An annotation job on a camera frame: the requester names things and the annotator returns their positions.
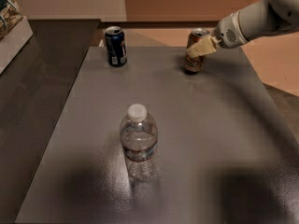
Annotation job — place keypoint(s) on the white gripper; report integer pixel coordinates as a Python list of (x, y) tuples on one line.
[(226, 32)]

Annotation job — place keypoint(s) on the orange soda can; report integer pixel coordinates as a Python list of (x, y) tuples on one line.
[(195, 65)]

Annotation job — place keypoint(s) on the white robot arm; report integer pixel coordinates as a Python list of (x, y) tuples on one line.
[(262, 18)]

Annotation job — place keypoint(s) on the dark blue soda can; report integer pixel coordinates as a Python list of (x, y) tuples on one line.
[(115, 42)]

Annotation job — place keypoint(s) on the clear plastic water bottle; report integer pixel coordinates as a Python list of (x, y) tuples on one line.
[(139, 138)]

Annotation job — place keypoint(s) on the white box with snacks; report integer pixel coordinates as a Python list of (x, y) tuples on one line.
[(15, 31)]

